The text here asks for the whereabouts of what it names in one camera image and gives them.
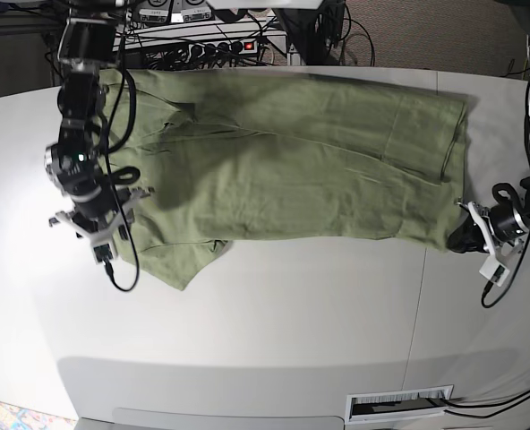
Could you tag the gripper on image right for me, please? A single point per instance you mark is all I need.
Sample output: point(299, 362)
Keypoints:
point(506, 224)

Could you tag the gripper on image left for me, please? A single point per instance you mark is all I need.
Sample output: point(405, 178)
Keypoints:
point(91, 209)

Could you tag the green T-shirt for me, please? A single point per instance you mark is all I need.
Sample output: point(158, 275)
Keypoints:
point(234, 155)

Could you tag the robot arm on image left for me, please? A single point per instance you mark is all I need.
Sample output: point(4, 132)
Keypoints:
point(71, 163)

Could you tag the white power strip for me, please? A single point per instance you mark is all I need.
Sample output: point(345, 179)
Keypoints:
point(251, 51)

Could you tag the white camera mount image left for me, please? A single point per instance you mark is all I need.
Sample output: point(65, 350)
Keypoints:
point(100, 231)

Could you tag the white camera mount image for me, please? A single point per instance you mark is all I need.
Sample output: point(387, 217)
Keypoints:
point(100, 231)
point(500, 252)

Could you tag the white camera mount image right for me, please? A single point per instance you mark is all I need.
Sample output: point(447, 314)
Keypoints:
point(500, 252)

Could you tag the table cable grommet slot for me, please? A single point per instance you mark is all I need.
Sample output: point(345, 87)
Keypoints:
point(395, 406)

